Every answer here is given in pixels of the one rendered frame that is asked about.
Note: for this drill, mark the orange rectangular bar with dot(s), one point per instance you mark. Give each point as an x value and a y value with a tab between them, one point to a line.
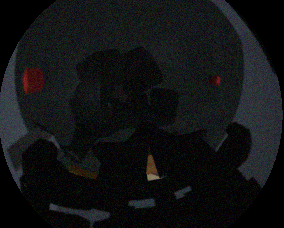
79	171

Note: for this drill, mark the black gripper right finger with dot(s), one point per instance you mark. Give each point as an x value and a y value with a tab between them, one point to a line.
164	146

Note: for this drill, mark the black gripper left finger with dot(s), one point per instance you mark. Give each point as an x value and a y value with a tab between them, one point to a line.
134	149

